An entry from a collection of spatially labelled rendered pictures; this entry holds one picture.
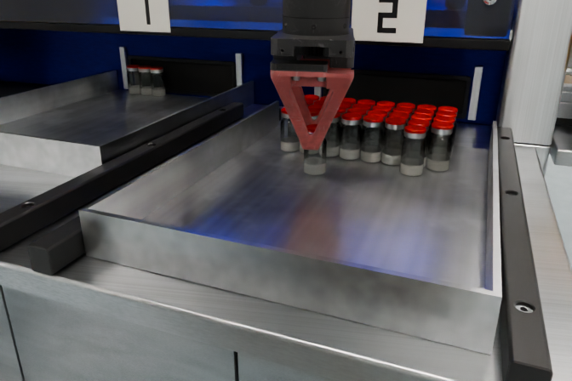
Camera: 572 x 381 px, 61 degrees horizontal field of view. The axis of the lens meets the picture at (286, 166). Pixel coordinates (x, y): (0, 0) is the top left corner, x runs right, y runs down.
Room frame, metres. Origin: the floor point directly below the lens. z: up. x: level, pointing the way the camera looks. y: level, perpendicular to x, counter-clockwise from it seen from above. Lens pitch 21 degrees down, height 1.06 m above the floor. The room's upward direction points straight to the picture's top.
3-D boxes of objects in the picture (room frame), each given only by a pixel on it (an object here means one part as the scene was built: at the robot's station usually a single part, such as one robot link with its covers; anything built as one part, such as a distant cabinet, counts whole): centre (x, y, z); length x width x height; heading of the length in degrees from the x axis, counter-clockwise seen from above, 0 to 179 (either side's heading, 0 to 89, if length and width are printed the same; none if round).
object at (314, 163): (0.45, -0.03, 0.90); 0.02 x 0.02 x 0.04
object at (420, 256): (0.40, -0.05, 0.90); 0.34 x 0.26 x 0.04; 158
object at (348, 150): (0.48, -0.08, 0.91); 0.18 x 0.02 x 0.05; 68
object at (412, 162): (0.44, -0.12, 0.91); 0.02 x 0.02 x 0.05
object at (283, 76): (0.43, -0.02, 0.96); 0.07 x 0.07 x 0.09; 83
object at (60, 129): (0.63, 0.23, 0.90); 0.34 x 0.26 x 0.04; 159
